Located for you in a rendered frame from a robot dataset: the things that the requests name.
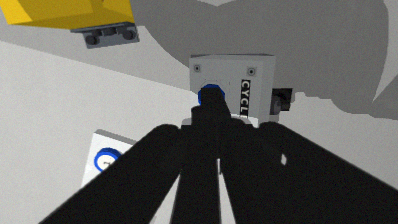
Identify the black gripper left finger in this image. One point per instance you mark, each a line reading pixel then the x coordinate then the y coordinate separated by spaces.
pixel 132 188

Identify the grey key housing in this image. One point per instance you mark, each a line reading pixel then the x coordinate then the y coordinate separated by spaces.
pixel 246 83

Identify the yellow rack with four tubes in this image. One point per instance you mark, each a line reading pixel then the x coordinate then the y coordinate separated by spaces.
pixel 66 14

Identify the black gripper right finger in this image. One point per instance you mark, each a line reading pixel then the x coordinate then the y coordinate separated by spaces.
pixel 318 183

